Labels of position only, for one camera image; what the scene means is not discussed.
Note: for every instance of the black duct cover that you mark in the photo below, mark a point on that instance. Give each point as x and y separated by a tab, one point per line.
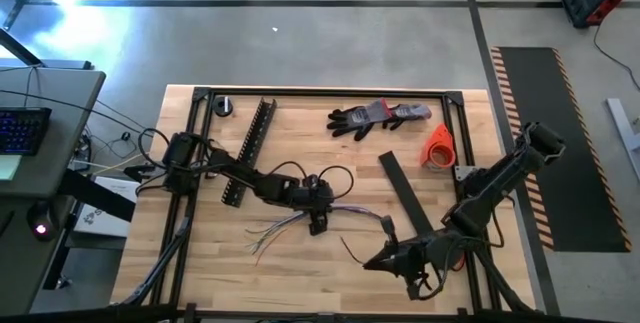
405	193

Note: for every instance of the black computer mouse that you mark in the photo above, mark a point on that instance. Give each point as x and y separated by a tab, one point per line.
41	223

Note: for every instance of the grey metal floor bar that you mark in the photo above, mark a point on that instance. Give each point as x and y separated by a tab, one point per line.
622	128

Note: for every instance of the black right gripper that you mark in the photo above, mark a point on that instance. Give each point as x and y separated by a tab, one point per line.
425	253

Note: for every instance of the grey side desk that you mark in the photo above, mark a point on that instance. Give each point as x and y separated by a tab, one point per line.
55	93

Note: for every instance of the black backlit keyboard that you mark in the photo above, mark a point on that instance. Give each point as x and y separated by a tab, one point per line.
22	130

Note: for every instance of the white cardboard box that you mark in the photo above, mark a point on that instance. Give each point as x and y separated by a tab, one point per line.
100	220

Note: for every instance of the black hazard-striped floor mat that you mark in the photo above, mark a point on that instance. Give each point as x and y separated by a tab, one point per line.
580	203

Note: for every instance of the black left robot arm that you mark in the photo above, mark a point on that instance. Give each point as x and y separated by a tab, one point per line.
240	175

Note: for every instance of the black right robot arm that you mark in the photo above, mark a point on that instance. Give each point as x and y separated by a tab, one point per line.
500	178

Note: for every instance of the black flat bracket bar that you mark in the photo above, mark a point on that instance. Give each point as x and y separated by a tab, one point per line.
100	197

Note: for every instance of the small black tape roll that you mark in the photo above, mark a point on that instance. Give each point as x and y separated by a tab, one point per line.
223	106

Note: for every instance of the green sticky note pad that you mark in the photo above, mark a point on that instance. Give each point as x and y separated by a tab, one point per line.
9	168

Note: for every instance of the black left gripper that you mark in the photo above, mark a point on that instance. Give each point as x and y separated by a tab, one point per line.
312	195

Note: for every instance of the black aluminium table frame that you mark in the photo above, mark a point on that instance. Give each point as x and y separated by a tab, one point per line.
320	92

